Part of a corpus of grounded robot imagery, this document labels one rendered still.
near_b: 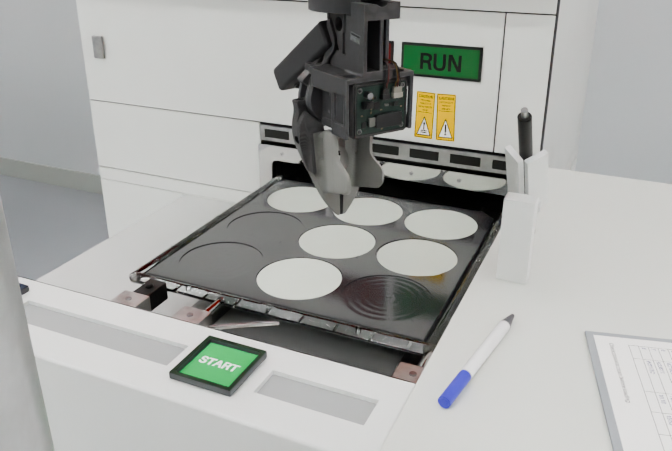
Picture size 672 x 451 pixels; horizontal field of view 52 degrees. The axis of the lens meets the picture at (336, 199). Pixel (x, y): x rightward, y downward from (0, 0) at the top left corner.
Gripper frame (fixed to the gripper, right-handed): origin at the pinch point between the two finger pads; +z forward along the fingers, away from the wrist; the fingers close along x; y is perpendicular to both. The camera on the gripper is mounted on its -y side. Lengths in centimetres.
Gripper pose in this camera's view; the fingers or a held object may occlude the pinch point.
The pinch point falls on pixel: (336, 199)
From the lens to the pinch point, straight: 69.2
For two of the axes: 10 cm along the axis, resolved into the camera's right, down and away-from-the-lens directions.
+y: 5.3, 3.2, -7.9
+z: 0.0, 9.2, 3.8
